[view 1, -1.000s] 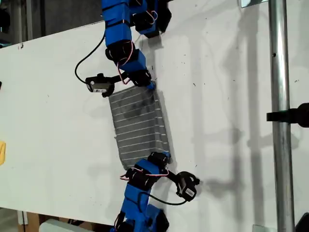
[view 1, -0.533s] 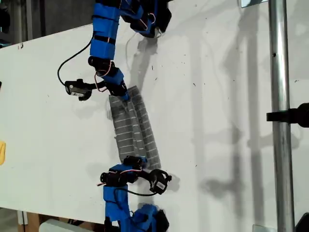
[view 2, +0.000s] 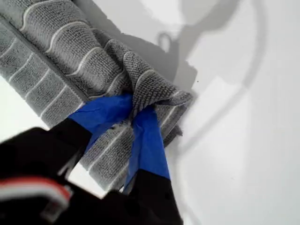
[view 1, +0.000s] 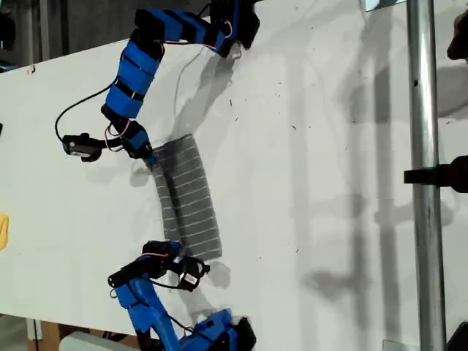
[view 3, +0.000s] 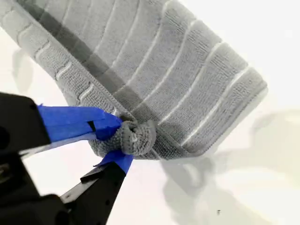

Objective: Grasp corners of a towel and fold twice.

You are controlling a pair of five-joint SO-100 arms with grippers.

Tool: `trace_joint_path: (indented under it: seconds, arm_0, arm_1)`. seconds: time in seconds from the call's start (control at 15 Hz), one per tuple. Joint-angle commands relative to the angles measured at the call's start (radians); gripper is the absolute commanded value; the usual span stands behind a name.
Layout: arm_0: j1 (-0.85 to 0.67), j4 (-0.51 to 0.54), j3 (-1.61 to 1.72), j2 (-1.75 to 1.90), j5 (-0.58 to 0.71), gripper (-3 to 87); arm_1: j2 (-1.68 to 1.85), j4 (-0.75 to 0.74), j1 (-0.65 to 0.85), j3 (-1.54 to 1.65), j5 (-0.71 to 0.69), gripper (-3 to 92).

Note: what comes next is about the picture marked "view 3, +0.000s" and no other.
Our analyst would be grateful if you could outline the grey white-striped towel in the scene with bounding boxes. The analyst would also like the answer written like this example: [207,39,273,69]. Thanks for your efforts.
[0,0,269,162]

